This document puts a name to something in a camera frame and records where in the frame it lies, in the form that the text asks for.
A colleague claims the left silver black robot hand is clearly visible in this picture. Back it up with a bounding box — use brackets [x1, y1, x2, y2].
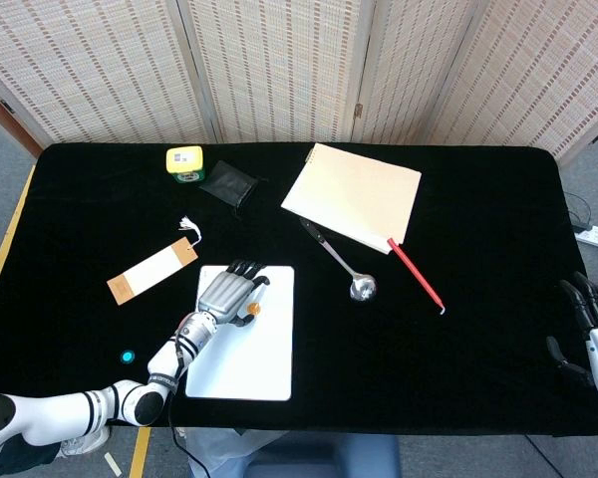
[194, 258, 272, 329]

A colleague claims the white magnetic board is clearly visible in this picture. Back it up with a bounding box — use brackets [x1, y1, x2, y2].
[183, 265, 296, 402]

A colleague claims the paper bookmark with tassel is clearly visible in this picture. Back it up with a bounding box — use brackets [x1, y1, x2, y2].
[106, 215, 204, 306]

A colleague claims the white plastic bag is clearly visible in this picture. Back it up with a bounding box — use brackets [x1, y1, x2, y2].
[183, 426, 290, 478]

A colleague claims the beige spiral sketchbook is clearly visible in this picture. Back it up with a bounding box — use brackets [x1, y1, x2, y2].
[280, 142, 423, 256]

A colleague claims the black velvet tablecloth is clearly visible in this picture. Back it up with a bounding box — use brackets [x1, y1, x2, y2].
[0, 142, 598, 438]

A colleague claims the blue chair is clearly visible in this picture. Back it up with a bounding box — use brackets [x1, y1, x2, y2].
[243, 432, 403, 478]

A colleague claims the red pen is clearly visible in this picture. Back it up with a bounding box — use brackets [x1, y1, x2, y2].
[387, 237, 447, 317]

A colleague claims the woven folding screen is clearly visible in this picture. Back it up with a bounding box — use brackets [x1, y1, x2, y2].
[0, 0, 598, 160]

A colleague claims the black drawstring pouch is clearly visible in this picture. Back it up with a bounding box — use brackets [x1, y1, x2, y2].
[197, 159, 269, 221]

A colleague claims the metal spoon black handle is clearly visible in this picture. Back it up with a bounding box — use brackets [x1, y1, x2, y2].
[298, 216, 379, 303]

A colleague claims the black floor cable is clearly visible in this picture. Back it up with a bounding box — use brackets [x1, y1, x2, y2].
[563, 191, 595, 231]

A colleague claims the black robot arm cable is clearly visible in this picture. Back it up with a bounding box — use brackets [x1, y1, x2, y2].
[166, 392, 205, 478]

